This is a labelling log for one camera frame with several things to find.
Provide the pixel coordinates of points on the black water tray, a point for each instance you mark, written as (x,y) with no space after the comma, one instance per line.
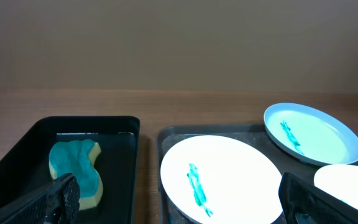
(25,167)

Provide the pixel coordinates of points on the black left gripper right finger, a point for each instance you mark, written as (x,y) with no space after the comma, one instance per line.
(303,203)

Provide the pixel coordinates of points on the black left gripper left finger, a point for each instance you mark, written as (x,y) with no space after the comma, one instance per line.
(54,202)

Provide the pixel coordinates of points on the blue and yellow sponge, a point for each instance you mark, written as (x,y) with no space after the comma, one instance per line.
(78,158)

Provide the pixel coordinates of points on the white plate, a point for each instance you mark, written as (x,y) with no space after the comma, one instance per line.
(215,179)
(340,181)

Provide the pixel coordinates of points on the light blue plate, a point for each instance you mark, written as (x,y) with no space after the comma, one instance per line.
(310,135)

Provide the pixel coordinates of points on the dark grey serving tray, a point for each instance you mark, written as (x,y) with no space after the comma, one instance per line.
(254,135)

